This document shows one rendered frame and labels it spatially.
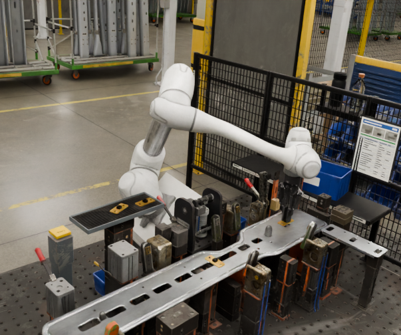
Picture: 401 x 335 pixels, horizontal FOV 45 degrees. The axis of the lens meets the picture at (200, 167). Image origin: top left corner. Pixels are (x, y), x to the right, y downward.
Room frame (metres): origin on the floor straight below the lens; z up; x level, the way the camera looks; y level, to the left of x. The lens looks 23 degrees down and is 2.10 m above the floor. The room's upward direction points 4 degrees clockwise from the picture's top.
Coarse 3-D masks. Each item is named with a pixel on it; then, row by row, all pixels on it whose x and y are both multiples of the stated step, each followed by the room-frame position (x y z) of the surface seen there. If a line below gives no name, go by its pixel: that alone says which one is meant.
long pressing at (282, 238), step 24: (312, 216) 2.12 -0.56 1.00; (240, 240) 1.83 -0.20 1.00; (264, 240) 1.85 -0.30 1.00; (288, 240) 1.87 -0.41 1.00; (192, 264) 1.63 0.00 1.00; (240, 264) 1.66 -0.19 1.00; (120, 288) 1.44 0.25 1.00; (144, 288) 1.45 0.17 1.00; (168, 288) 1.46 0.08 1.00; (192, 288) 1.47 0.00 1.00; (72, 312) 1.29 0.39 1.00; (96, 312) 1.31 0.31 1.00; (144, 312) 1.32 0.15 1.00
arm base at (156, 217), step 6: (168, 198) 2.29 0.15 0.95; (174, 198) 2.28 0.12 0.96; (168, 204) 2.26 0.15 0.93; (156, 210) 2.21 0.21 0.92; (162, 210) 2.23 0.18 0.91; (144, 216) 2.24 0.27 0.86; (150, 216) 2.22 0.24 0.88; (156, 216) 2.22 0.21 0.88; (162, 216) 2.22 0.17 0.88; (144, 222) 2.22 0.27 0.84; (156, 222) 2.20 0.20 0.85
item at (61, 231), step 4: (56, 228) 1.56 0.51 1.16; (60, 228) 1.56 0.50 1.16; (64, 228) 1.57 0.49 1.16; (52, 232) 1.53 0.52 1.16; (56, 232) 1.53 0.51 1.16; (60, 232) 1.54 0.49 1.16; (64, 232) 1.54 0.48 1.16; (68, 232) 1.54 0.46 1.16; (56, 236) 1.51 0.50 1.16; (60, 236) 1.51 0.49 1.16; (64, 236) 1.52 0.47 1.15
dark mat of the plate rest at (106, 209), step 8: (128, 200) 1.83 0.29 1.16; (136, 200) 1.83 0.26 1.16; (104, 208) 1.74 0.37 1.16; (112, 208) 1.75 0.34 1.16; (128, 208) 1.76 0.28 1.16; (136, 208) 1.76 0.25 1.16; (144, 208) 1.77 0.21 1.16; (80, 216) 1.66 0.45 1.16; (88, 216) 1.67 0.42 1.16; (96, 216) 1.67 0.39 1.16; (104, 216) 1.68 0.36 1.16; (112, 216) 1.68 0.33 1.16; (120, 216) 1.69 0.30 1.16; (88, 224) 1.61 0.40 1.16; (96, 224) 1.61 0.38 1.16
